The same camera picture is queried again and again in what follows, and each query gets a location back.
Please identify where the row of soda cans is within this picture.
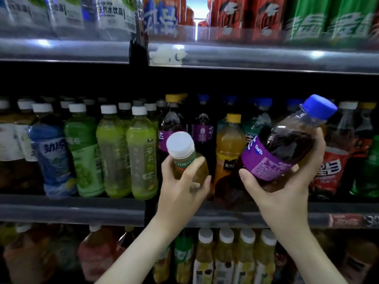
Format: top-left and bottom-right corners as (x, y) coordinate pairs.
(142, 0), (379, 45)

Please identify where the person's left forearm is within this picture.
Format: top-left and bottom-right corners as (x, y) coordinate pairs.
(95, 216), (190, 284)

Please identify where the drinks shelf unit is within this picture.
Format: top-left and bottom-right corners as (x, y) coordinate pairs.
(0, 32), (379, 284)

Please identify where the person's left hand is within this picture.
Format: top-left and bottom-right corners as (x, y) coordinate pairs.
(155, 155), (212, 234)

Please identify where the red shelf label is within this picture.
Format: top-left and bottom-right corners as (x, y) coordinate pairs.
(328, 214), (365, 228)

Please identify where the amber tea bottle green label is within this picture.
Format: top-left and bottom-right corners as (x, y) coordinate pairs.
(166, 131), (210, 190)

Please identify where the person's right hand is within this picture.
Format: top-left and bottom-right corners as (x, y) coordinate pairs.
(238, 127), (326, 234)

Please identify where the dark bottle blue cap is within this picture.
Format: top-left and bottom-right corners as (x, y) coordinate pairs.
(214, 94), (338, 202)

